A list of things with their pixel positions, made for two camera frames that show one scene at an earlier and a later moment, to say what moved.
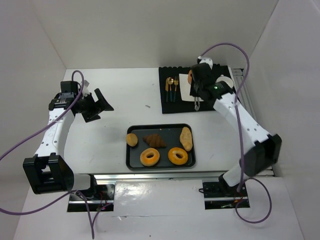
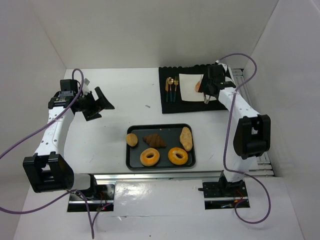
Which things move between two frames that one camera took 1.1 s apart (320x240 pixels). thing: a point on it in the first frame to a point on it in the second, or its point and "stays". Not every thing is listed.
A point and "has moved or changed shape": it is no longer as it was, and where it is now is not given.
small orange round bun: (189, 77) has moved or changed shape
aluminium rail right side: (244, 96) stays
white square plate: (185, 87) stays
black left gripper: (91, 106) stays
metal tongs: (197, 104) has moved or changed shape
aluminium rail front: (159, 176) stays
